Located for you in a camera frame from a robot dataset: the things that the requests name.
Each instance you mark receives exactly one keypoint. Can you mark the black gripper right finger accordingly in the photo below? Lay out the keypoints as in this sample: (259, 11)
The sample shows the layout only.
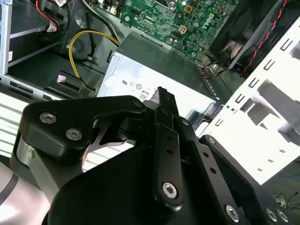
(201, 159)

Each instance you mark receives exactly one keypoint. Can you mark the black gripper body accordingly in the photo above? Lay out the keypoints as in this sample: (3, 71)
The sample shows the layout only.
(112, 192)

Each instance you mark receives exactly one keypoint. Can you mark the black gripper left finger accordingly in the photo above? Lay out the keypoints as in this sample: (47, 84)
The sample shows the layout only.
(70, 117)

